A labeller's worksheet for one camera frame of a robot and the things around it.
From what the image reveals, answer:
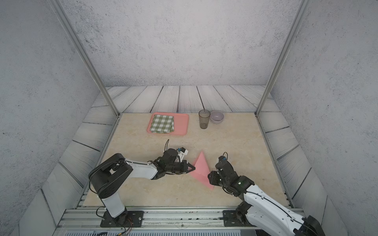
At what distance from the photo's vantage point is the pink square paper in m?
0.84

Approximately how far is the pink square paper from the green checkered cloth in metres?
0.33

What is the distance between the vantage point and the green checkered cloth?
1.11 m
